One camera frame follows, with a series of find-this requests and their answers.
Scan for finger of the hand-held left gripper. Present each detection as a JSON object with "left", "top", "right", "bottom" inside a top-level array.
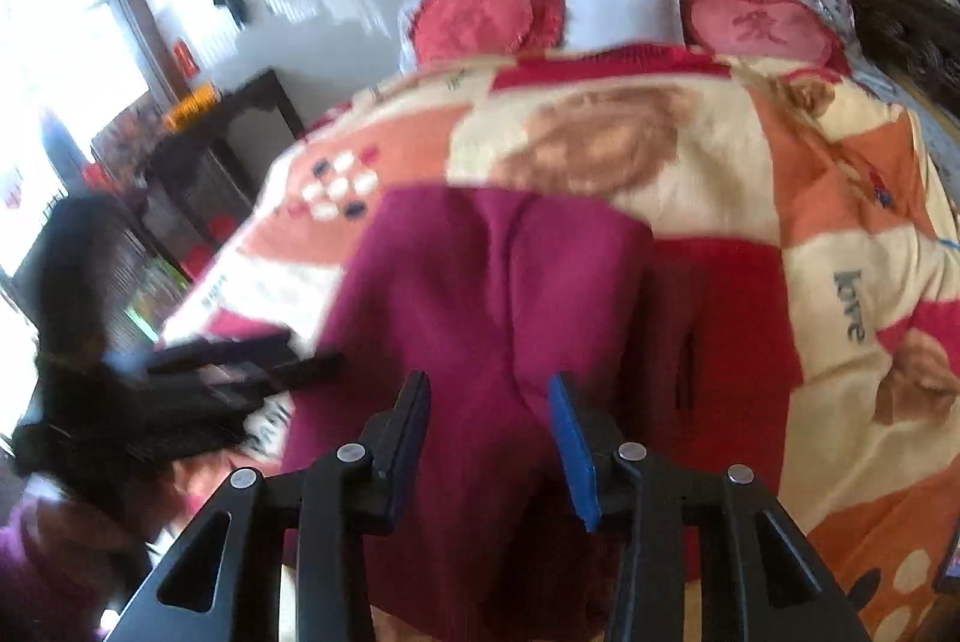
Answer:
[
  {"left": 247, "top": 349, "right": 347, "bottom": 399},
  {"left": 146, "top": 331, "right": 295, "bottom": 377}
]

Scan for person's left forearm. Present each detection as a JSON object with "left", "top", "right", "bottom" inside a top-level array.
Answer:
[{"left": 0, "top": 484, "right": 151, "bottom": 642}]

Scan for red heart pillow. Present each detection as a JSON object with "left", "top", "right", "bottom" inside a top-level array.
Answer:
[
  {"left": 409, "top": 0, "right": 567, "bottom": 64},
  {"left": 682, "top": 0, "right": 852, "bottom": 73}
]

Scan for printed fleece blanket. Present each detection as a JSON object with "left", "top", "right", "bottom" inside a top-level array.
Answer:
[{"left": 157, "top": 42, "right": 960, "bottom": 642}]

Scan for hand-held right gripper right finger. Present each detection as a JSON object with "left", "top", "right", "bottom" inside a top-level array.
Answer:
[{"left": 547, "top": 372, "right": 871, "bottom": 642}]

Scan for bright window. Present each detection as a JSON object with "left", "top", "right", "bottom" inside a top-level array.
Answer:
[{"left": 0, "top": 0, "right": 170, "bottom": 283}]

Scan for dark wooden table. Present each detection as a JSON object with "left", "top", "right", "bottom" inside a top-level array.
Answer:
[{"left": 142, "top": 68, "right": 305, "bottom": 283}]

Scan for dark carved wooden headboard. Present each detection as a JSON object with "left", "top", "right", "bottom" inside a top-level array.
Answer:
[{"left": 829, "top": 0, "right": 960, "bottom": 110}]

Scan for colourful printed cloth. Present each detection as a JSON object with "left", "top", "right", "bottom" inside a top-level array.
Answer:
[{"left": 90, "top": 91, "right": 170, "bottom": 167}]

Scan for maroon knit sweater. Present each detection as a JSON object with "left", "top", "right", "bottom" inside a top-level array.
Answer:
[{"left": 281, "top": 183, "right": 676, "bottom": 642}]

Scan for white pillow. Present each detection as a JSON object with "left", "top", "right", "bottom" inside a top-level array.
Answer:
[{"left": 559, "top": 0, "right": 687, "bottom": 49}]

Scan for yellow box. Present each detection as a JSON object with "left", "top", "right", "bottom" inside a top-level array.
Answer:
[{"left": 161, "top": 83, "right": 220, "bottom": 133}]

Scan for green packets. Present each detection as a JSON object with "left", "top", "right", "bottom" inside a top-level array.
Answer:
[{"left": 124, "top": 259, "right": 188, "bottom": 343}]

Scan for dark flat device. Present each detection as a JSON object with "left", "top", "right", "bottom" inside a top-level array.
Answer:
[{"left": 934, "top": 522, "right": 960, "bottom": 594}]

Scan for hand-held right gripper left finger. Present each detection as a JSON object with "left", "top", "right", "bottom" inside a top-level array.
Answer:
[{"left": 112, "top": 370, "right": 432, "bottom": 642}]

